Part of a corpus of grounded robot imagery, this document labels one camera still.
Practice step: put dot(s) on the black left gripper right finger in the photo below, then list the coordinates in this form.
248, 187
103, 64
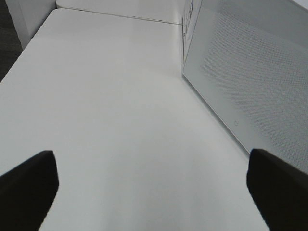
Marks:
279, 191

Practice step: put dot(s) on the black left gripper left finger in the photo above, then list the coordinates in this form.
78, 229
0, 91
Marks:
27, 193

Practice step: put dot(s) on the white microwave door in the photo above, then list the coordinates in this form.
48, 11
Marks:
248, 59

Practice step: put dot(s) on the white microwave oven body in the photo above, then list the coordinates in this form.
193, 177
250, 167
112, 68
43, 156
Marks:
189, 19

